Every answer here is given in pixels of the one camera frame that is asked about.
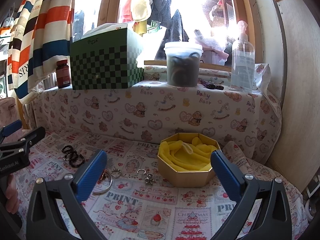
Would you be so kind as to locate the gold octagonal jewelry box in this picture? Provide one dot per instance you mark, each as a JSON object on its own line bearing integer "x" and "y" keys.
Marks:
{"x": 186, "y": 179}

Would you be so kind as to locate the purple lighter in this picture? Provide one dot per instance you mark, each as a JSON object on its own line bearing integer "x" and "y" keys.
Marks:
{"x": 207, "y": 84}

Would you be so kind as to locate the silver bangle with red charm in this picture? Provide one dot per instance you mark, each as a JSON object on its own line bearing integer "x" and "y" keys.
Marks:
{"x": 103, "y": 184}

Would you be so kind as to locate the plastic tub with white lid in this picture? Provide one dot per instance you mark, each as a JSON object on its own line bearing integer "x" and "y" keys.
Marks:
{"x": 183, "y": 63}

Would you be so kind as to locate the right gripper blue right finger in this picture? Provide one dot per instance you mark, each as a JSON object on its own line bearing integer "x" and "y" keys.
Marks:
{"x": 273, "y": 219}

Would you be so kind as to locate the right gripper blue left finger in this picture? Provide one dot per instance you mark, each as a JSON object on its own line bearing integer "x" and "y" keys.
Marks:
{"x": 44, "y": 220}

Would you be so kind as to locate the red pill bottle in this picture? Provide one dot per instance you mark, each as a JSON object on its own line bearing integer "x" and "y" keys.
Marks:
{"x": 62, "y": 74}

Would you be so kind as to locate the black lighter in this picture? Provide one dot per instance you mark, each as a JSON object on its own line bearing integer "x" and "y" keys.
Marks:
{"x": 219, "y": 87}

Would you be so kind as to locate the bear print cloth cover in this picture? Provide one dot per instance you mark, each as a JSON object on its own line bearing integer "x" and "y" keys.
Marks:
{"x": 153, "y": 110}

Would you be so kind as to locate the christmas print bed sheet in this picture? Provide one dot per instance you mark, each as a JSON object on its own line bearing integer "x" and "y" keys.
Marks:
{"x": 131, "y": 209}

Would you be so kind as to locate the silver charm earring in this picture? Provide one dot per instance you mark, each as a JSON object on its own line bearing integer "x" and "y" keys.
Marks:
{"x": 149, "y": 179}

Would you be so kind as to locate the striped hanging towel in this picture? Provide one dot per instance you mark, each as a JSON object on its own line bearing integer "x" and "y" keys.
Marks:
{"x": 40, "y": 37}

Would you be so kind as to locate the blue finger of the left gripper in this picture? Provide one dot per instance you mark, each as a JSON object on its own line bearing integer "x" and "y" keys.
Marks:
{"x": 6, "y": 131}
{"x": 25, "y": 143}

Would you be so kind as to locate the green checkered box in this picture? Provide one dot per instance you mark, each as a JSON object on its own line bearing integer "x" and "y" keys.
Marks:
{"x": 106, "y": 61}

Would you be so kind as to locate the yellow cloth lining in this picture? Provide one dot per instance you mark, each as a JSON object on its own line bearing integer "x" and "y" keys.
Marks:
{"x": 185, "y": 156}

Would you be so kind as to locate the person's left hand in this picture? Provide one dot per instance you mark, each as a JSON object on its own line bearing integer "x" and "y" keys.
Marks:
{"x": 11, "y": 194}

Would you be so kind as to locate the clear pump bottle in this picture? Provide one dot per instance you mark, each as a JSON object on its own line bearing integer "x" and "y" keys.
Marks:
{"x": 243, "y": 61}

